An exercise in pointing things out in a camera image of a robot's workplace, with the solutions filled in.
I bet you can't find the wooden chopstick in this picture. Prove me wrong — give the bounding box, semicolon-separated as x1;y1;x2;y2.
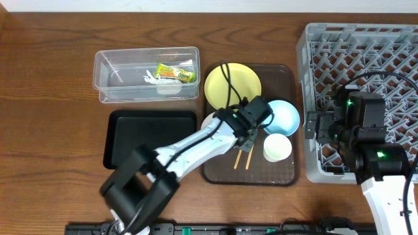
233;149;242;170
245;145;254;170

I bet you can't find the white cup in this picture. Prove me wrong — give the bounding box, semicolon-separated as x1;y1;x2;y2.
263;134;293;163

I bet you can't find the light blue bowl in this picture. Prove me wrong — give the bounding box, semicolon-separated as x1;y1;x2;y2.
263;100;300;136

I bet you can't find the yellow plate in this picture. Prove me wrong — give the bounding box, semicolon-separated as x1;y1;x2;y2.
204;63;261;110

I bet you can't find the white bowl with food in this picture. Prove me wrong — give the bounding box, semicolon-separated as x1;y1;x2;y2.
201;112;215;129

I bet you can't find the green snack wrapper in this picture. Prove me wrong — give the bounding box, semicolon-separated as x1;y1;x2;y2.
154;63;196;83

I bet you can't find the white tissue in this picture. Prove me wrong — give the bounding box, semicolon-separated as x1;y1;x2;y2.
143;70;182;95

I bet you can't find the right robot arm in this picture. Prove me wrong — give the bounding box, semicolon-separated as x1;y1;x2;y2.
304;90;417;234

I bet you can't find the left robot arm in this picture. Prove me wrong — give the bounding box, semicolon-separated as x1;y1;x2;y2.
99;96;273;234

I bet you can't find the grey dishwasher rack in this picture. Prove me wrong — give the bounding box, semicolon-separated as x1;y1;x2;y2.
296;22;418;184

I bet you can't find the brown serving tray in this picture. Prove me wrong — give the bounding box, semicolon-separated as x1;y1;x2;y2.
201;63;300;187

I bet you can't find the black tray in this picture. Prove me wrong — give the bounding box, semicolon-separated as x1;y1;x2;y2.
103;110;197;170

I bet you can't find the clear plastic bin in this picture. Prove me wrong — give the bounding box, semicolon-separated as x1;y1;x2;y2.
93;46;201;103

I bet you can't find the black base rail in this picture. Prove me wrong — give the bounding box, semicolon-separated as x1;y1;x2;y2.
64;219;377;235

